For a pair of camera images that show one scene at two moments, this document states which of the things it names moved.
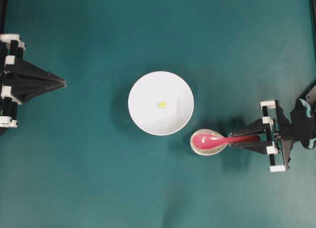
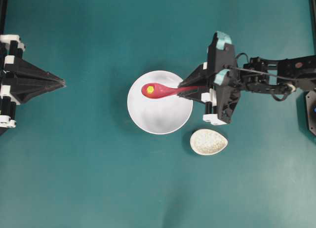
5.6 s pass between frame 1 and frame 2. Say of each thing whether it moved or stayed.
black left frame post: stayed
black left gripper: stayed
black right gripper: moved
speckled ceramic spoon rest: stayed
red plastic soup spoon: moved
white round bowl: stayed
